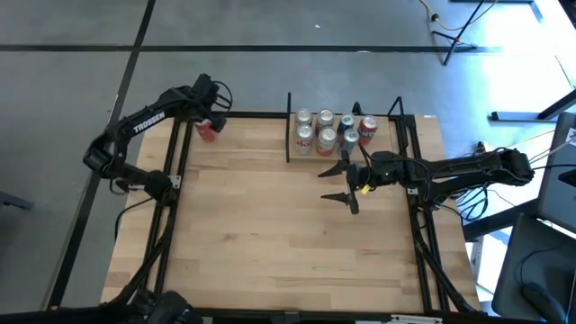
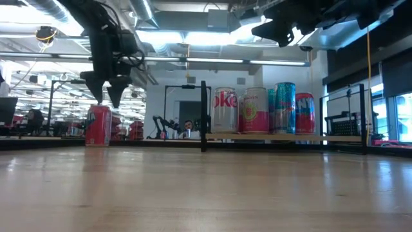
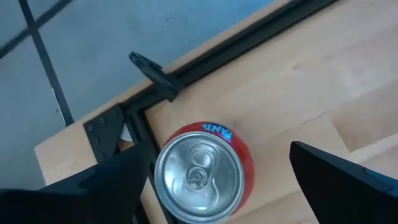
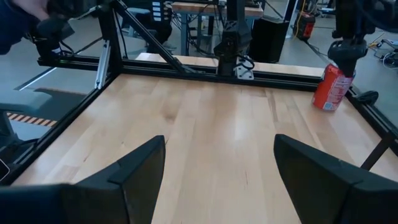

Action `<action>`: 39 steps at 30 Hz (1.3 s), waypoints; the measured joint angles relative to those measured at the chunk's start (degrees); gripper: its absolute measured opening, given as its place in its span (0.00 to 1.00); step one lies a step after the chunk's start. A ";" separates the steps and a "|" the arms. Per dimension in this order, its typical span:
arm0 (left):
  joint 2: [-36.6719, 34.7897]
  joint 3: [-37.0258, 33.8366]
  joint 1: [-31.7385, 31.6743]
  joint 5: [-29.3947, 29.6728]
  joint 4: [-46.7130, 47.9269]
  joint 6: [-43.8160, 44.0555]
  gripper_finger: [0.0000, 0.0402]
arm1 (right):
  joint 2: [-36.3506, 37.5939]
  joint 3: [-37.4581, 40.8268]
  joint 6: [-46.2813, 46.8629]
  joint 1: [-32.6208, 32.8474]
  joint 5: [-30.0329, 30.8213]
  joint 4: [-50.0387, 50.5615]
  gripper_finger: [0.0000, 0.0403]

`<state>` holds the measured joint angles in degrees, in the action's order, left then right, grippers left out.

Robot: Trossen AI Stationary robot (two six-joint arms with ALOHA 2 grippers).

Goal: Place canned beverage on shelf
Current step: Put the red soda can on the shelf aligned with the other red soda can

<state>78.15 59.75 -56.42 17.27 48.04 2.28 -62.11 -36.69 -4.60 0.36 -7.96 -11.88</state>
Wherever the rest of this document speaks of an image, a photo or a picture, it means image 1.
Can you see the small black clamp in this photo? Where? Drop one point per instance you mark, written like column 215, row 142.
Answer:
column 357, row 109

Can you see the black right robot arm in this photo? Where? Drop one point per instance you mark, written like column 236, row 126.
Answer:
column 472, row 166

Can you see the black gantry bar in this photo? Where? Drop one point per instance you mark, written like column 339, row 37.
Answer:
column 67, row 315

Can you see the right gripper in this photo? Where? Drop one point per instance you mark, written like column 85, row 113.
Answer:
column 382, row 168

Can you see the black desk leg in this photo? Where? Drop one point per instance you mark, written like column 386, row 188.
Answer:
column 517, row 116

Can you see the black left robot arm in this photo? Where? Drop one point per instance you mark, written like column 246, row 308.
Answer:
column 148, row 121

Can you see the pink white strawberry can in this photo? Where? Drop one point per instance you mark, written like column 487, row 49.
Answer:
column 327, row 139
column 325, row 118

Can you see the grey desk mat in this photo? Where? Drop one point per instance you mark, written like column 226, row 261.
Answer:
column 531, row 252

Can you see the silver bracket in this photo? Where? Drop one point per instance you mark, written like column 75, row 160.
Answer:
column 416, row 319

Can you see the red soda can white lettering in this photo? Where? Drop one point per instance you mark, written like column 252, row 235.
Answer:
column 368, row 128

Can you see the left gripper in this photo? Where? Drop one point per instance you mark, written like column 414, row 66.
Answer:
column 204, row 90

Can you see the black tripod stand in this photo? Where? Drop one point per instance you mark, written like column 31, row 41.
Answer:
column 456, row 40

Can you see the grey monitor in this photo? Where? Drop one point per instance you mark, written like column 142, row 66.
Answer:
column 558, row 198

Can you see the black aluminium table frame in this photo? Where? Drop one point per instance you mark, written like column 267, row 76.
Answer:
column 252, row 114

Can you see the red soda can blue emblem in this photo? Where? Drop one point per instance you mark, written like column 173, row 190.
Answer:
column 206, row 132

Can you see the grey chair base leg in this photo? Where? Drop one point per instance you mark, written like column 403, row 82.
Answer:
column 13, row 200

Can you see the black computer mouse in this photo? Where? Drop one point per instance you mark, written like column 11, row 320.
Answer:
column 542, row 299

